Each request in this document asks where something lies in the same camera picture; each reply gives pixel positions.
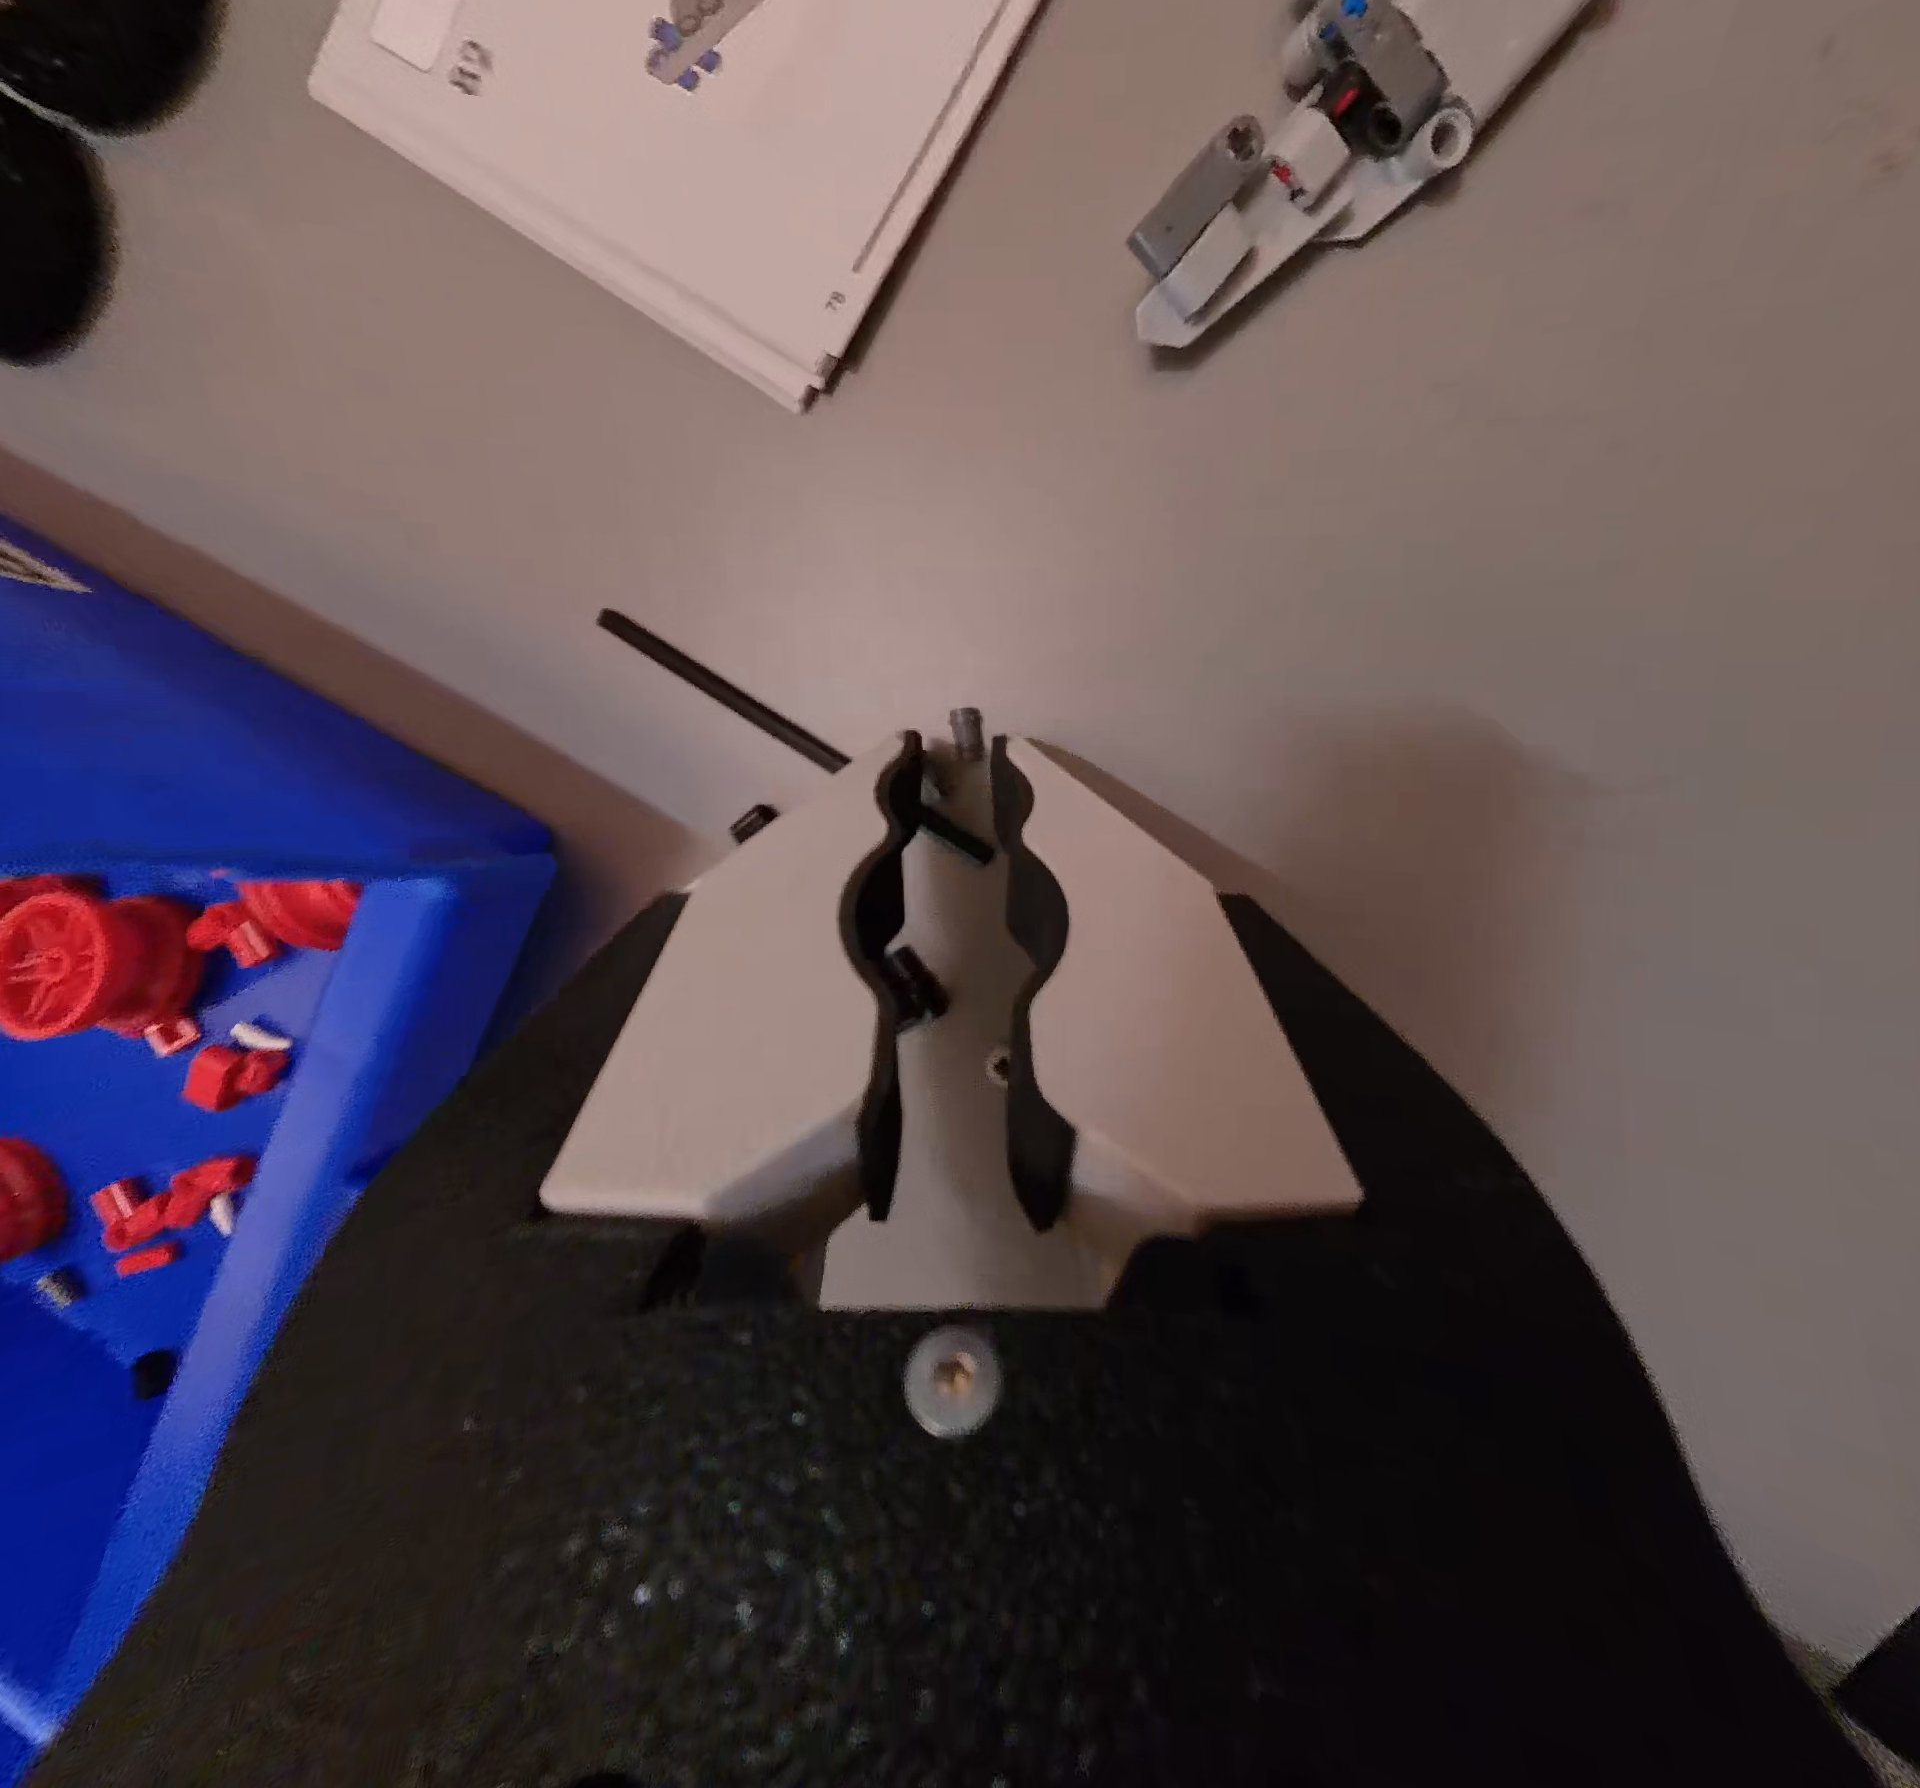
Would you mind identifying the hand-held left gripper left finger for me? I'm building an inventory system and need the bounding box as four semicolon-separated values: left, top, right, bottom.
536;729;926;1298

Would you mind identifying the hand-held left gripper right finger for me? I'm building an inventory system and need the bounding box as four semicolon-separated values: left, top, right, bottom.
990;733;1364;1298

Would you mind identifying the grey desk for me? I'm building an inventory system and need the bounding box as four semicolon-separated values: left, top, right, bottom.
0;0;1920;1716

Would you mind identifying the long black axle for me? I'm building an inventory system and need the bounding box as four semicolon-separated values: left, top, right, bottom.
599;610;852;775

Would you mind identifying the red wheel hub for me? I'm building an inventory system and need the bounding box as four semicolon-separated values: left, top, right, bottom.
0;1139;71;1260
233;878;364;951
0;875;203;1041

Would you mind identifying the pile of small red pieces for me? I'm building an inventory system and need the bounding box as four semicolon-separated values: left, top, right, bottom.
90;901;301;1280

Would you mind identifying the blue tagged storage bin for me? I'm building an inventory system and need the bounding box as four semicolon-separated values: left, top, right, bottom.
0;514;561;1752

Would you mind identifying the white instruction booklet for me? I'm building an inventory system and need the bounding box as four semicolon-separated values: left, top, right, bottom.
309;0;1113;412

